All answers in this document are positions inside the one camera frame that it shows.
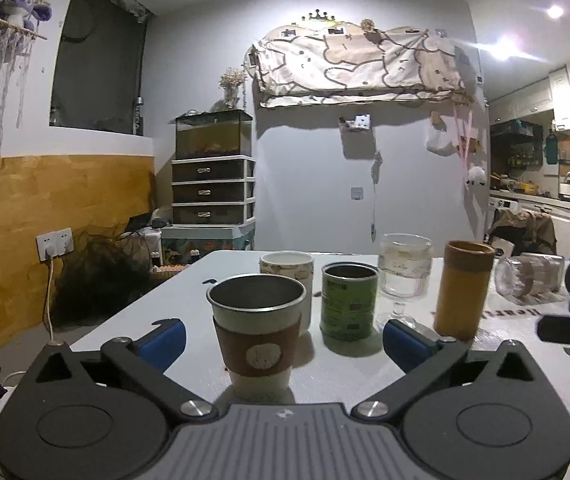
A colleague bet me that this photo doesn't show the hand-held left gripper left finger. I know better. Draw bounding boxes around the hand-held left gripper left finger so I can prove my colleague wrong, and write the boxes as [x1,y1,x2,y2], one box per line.
[24,319,219,418]

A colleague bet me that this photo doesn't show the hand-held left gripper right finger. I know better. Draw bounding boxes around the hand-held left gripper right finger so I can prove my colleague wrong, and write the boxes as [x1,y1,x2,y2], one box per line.
[351,319,547,418]

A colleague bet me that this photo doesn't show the clear ribbed glass cup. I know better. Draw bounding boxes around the clear ribbed glass cup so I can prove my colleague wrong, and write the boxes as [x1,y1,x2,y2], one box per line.
[494,253,566,306]

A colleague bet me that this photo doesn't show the tall brown cup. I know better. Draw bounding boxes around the tall brown cup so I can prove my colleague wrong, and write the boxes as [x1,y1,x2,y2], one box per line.
[432,240,496,342]

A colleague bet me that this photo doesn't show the metal cup with brown sleeve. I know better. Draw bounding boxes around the metal cup with brown sleeve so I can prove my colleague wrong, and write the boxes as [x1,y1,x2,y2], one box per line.
[206,273,307,402]

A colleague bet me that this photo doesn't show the white ceramic cup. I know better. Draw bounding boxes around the white ceramic cup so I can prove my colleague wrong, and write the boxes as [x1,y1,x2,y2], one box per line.
[259,250,315,337]

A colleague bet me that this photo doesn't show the green tin can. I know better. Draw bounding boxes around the green tin can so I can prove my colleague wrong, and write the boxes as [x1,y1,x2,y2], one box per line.
[320,262,379,357]

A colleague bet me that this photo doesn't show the clear stemmed glass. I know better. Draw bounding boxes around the clear stemmed glass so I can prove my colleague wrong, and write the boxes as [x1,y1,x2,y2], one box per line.
[376,233,434,332]

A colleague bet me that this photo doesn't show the black netting pile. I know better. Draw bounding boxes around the black netting pile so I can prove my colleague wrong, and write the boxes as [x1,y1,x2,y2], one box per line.
[54,232,158,323]

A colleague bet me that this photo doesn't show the chair with brown jacket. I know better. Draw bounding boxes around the chair with brown jacket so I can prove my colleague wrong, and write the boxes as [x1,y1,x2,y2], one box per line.
[486,208,559,257]

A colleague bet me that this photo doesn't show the white washing machine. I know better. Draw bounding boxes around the white washing machine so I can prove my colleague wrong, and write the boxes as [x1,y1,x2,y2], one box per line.
[488,194,570,262]

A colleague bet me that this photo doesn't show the printed storage cabinet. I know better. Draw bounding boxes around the printed storage cabinet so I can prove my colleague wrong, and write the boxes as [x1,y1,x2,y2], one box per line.
[160,223,257,267]

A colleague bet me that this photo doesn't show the black laptop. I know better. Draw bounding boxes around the black laptop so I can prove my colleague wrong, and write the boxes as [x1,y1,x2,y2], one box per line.
[126,212,154,234]

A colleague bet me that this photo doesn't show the plastic drawer unit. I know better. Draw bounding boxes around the plastic drawer unit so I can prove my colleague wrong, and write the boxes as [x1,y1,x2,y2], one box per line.
[171,155,257,226]

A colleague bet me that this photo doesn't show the white hanging plush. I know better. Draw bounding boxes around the white hanging plush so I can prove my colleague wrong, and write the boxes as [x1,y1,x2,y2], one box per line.
[464,164,488,192]

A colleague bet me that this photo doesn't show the white hanging bag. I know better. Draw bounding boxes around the white hanging bag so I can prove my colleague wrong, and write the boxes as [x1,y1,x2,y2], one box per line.
[425,124,459,157]

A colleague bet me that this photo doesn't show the white kitchen cabinets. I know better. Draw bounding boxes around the white kitchen cabinets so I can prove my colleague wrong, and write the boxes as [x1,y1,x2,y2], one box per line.
[488,67,570,131]

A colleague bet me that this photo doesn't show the glass fish tank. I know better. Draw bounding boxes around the glass fish tank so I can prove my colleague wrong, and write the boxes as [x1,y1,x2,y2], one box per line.
[174,109,255,160]

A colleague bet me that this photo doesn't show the dried flower vase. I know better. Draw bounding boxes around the dried flower vase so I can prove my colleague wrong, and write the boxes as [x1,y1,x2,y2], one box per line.
[219,67,249,111]

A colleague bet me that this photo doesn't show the printed blanket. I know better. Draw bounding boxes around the printed blanket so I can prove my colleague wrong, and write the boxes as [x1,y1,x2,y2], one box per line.
[245,22,482,109]

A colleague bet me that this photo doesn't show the dark window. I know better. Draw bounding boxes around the dark window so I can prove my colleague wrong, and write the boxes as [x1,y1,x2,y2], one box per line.
[49,0,157,137]

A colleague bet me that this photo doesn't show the purple plush toy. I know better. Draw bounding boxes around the purple plush toy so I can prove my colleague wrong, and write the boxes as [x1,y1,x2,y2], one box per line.
[0,0,54,34]

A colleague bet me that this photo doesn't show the white power cable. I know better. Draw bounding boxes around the white power cable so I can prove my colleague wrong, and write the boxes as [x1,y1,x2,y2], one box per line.
[41,257,64,347]

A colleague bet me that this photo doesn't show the white wall socket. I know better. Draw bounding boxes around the white wall socket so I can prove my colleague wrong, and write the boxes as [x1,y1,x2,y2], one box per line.
[35,228,74,263]

